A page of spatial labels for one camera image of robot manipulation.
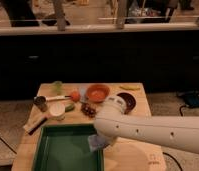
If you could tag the wooden handled brush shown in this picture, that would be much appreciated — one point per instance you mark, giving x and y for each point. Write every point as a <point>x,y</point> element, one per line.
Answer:
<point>34,123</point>

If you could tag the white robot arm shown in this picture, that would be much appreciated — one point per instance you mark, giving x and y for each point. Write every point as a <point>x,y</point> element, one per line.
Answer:
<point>175,132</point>

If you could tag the blue sponge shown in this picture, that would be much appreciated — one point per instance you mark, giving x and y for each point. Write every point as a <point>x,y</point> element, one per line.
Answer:
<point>96,142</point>

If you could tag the orange bowl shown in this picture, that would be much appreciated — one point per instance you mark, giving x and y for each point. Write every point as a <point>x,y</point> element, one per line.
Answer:
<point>97,92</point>

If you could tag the white cup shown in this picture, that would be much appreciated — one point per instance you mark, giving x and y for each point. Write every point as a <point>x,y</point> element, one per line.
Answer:
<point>57,111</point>

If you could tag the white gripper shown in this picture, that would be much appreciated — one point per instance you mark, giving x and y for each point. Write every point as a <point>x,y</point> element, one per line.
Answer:
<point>104,141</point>

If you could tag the green transparent cup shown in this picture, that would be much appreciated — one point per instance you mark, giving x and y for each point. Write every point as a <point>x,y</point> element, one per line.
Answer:
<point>57,87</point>

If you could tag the green plastic tray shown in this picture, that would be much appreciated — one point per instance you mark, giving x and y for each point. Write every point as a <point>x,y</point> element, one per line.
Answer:
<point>66,148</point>

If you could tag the clear plastic piece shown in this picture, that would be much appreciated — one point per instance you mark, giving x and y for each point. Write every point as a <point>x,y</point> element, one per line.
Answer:
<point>82,91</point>

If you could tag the red tomato toy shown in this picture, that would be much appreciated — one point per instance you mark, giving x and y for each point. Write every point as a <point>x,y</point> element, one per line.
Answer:
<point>75,96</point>

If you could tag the metal cup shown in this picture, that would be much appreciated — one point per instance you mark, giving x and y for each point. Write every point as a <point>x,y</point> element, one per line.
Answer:
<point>40,102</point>

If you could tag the white handled knife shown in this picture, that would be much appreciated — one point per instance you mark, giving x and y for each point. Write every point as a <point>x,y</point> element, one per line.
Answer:
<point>60,97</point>

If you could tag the black blue floor device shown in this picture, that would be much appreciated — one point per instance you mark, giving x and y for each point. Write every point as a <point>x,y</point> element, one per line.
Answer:
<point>191,99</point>

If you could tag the dark purple bowl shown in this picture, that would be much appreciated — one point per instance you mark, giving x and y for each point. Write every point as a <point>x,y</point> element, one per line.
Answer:
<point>130,101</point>

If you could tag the yellow banana toy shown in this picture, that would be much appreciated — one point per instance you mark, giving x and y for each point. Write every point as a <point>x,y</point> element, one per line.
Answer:
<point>129,88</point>

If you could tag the green vegetable toy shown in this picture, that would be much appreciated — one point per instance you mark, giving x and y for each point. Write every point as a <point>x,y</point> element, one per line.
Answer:
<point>69,107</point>

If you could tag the dark grape bunch toy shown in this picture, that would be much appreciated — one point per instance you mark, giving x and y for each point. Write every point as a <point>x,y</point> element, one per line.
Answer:
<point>88,110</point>

